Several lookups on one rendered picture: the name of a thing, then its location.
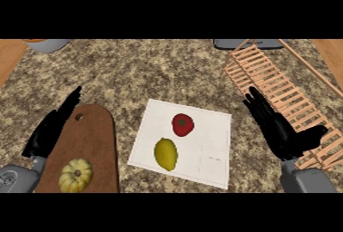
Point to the white placemat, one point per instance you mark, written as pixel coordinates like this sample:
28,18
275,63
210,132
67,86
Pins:
201,148

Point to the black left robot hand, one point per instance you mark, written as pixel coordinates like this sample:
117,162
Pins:
46,130

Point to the yellow lemon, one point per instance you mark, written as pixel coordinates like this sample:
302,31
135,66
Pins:
166,154

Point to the dark grey appliance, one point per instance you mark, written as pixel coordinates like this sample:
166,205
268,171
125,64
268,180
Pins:
250,44

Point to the pale wooden tiered shelf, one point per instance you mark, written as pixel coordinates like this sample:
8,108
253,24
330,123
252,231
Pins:
286,90

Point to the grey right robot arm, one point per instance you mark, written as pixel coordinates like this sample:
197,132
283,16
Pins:
306,178

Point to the grey pot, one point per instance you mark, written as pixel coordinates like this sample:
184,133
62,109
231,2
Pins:
46,44

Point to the brown wooden cutting board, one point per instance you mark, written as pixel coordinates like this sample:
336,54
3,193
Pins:
88,145

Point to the pale yellow squash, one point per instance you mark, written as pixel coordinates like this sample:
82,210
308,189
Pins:
76,175

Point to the red tomato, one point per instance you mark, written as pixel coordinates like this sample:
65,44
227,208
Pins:
182,124

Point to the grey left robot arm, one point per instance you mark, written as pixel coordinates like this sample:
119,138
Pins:
20,176

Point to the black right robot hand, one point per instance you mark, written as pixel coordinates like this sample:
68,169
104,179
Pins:
277,130

